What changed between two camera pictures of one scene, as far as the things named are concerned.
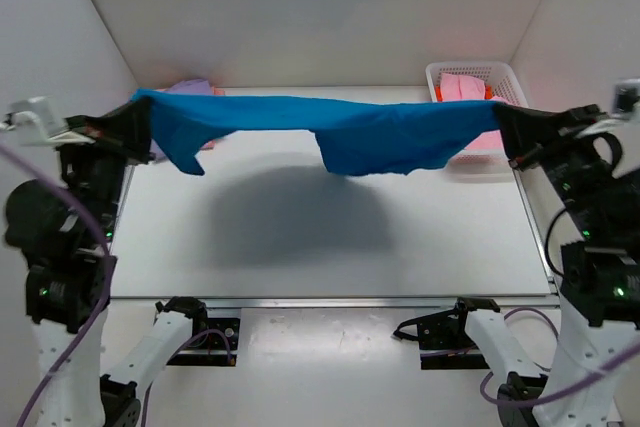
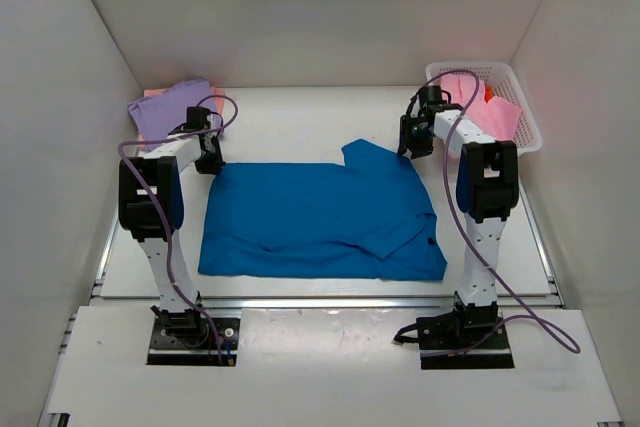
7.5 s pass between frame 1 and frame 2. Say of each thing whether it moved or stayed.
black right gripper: moved
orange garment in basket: stayed
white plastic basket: stayed
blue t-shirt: moved
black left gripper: moved
